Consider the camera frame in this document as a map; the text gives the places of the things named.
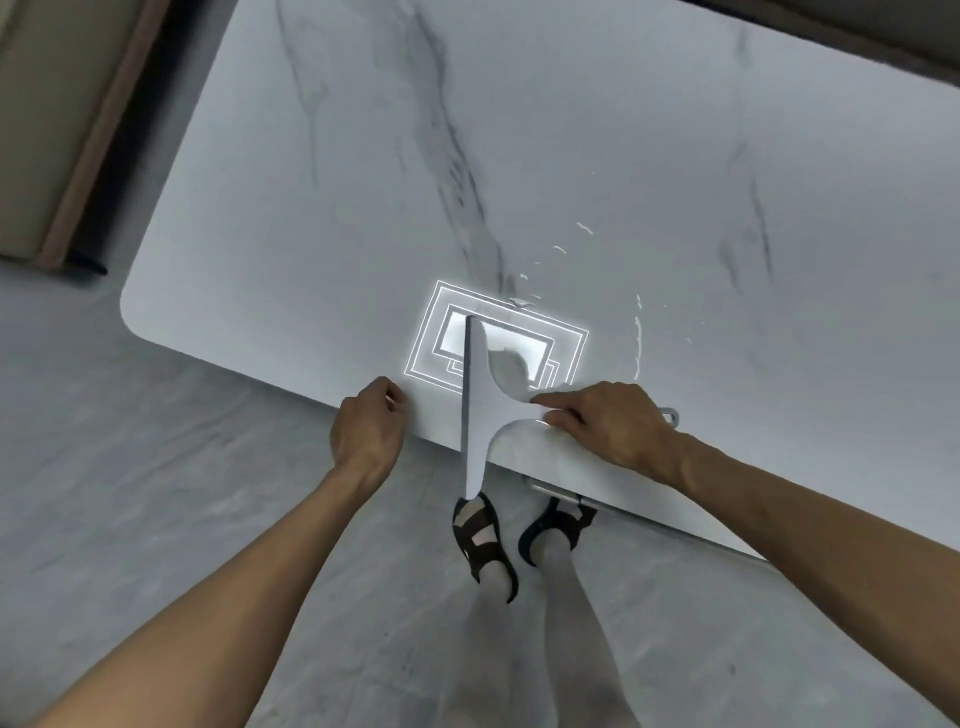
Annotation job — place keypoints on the person's sandal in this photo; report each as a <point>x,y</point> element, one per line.
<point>534,536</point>
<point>484,551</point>

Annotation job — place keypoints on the person's right hand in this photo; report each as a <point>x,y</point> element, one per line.
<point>622,427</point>

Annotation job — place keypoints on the person's left sandal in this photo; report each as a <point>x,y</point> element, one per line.
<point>484,551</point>

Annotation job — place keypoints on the person's left forearm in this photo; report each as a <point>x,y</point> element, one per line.
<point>210,622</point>

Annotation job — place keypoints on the person's left hand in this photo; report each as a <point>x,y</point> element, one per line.
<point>371,431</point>

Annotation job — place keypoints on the white plastic squeegee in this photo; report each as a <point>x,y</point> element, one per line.
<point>480,420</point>

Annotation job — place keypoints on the person's right sandal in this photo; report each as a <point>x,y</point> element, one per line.
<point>534,536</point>

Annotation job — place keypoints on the white marble table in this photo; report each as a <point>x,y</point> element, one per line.
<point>675,150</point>

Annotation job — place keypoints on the person's right forearm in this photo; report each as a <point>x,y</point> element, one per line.
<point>825,540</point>

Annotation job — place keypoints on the person's right leg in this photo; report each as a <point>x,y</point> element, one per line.
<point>585,645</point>

